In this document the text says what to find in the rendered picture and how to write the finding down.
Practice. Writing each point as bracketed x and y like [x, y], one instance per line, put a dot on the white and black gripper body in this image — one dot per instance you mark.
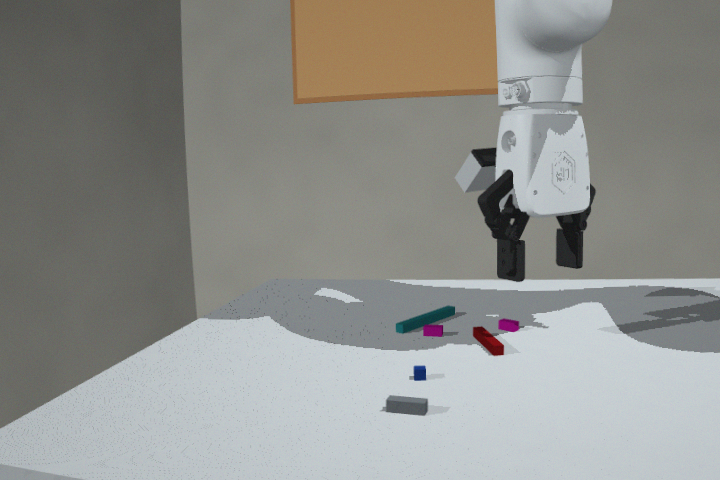
[549, 162]

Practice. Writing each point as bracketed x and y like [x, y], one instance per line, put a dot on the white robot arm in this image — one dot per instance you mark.
[539, 62]

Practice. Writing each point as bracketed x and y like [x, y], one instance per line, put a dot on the turquoise rod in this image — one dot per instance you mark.
[427, 318]

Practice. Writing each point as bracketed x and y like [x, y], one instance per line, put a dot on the small blue cube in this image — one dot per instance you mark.
[419, 373]

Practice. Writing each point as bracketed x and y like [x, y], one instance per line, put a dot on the dark red rectangular bar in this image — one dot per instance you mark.
[495, 347]

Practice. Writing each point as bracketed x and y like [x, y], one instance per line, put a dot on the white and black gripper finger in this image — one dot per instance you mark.
[569, 239]
[510, 250]

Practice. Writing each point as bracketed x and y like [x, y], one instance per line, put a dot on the small magenta block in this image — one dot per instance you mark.
[508, 325]
[433, 330]

